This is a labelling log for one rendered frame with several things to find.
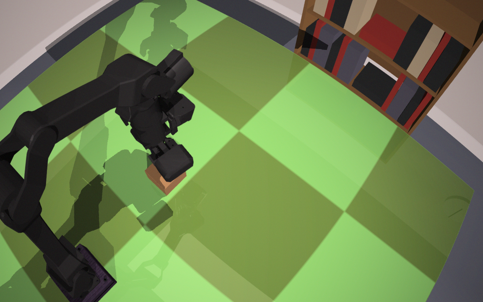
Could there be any brown block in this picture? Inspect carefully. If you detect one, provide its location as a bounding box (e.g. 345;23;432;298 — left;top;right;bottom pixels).
145;163;187;195

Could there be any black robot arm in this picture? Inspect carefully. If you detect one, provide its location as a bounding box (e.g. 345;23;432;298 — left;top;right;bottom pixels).
0;49;195;299

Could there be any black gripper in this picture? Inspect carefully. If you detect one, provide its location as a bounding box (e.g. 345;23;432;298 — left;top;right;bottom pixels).
130;111;194;182

